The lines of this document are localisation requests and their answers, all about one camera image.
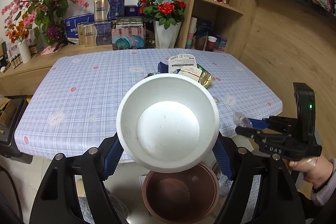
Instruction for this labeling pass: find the white rose vase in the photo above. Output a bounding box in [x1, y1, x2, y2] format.
[154, 21, 182, 49]

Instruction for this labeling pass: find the person's right hand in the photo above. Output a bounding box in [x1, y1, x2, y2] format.
[287, 156, 334, 189]

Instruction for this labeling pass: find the stack of pastel cups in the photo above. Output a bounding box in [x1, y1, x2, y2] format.
[186, 17, 197, 49]

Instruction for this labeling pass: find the red paper cup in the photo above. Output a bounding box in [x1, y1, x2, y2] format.
[205, 36, 217, 52]

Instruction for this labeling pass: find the blue plaid tablecloth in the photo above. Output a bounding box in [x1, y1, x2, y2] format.
[14, 48, 282, 158]

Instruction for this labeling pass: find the upper blue gold box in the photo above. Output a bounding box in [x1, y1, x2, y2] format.
[93, 0, 125, 22]

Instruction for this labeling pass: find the dark blue wrapper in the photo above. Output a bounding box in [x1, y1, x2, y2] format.
[158, 62, 169, 73]

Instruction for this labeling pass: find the small white flower vase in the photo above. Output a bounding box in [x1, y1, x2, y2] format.
[18, 39, 31, 64]

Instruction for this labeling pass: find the brown plastic trash bin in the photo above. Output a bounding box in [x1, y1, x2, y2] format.
[142, 163, 219, 223]

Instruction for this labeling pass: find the white foam bowl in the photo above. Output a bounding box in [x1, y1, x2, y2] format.
[116, 73, 220, 173]

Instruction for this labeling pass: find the clear plastic wrapper scrap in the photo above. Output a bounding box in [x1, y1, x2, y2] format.
[233, 111, 253, 128]

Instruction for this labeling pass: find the white Japanese hook card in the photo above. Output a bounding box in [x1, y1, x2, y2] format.
[168, 54, 197, 73]

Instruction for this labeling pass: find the large blue white box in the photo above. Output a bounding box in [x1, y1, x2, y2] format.
[64, 13, 96, 44]

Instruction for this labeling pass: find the blue gold cosmetic box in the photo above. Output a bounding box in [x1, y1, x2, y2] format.
[77, 21, 112, 47]

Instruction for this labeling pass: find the red rose bouquet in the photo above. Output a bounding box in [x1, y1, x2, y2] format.
[138, 0, 186, 30]

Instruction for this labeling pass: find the green gold foil pouch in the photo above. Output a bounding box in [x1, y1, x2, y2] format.
[197, 64, 216, 88]

